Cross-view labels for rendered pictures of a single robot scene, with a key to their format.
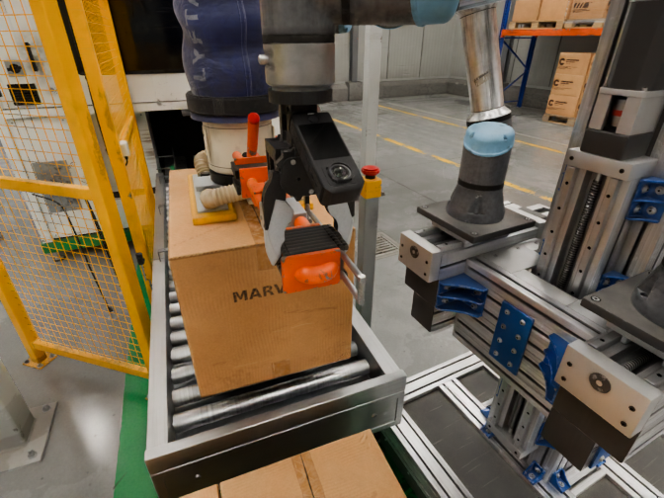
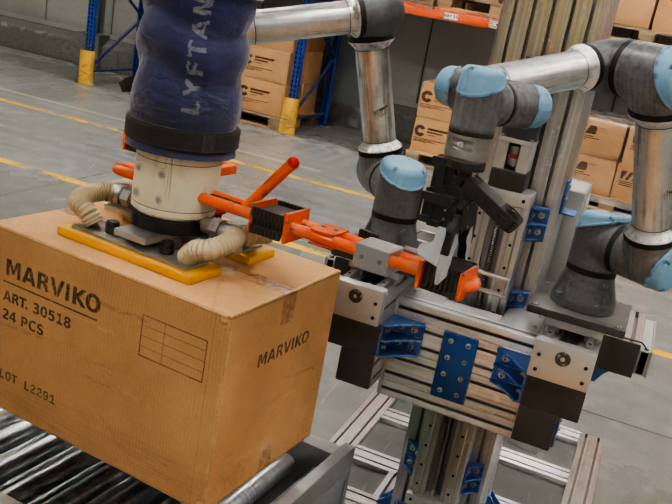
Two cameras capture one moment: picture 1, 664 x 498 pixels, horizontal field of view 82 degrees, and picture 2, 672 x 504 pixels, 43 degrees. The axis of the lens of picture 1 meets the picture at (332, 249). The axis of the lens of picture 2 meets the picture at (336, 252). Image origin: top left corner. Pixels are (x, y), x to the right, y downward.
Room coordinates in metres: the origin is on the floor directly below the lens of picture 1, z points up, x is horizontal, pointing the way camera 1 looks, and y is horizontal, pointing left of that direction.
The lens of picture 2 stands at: (-0.43, 1.15, 1.66)
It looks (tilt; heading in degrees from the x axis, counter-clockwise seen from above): 17 degrees down; 316
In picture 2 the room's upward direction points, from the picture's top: 10 degrees clockwise
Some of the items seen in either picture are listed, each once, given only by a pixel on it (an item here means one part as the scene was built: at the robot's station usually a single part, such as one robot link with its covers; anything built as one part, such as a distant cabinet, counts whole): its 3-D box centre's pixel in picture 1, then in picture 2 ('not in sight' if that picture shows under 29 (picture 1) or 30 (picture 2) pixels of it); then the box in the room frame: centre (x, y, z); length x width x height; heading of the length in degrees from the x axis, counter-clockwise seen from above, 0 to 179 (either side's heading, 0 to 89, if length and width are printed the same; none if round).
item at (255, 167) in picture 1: (258, 175); (279, 220); (0.77, 0.15, 1.21); 0.10 x 0.08 x 0.06; 110
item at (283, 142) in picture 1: (300, 141); (453, 193); (0.46, 0.04, 1.35); 0.09 x 0.08 x 0.12; 20
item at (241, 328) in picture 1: (253, 257); (159, 334); (1.00, 0.24, 0.89); 0.60 x 0.40 x 0.40; 20
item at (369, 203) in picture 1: (365, 288); not in sight; (1.40, -0.14, 0.50); 0.07 x 0.07 x 1.00; 21
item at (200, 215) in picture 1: (207, 189); (138, 242); (0.97, 0.33, 1.11); 0.34 x 0.10 x 0.05; 20
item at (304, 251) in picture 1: (302, 256); (446, 276); (0.44, 0.04, 1.21); 0.08 x 0.07 x 0.05; 20
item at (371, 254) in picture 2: (283, 218); (378, 256); (0.57, 0.08, 1.21); 0.07 x 0.07 x 0.04; 20
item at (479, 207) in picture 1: (477, 196); (391, 230); (0.98, -0.39, 1.09); 0.15 x 0.15 x 0.10
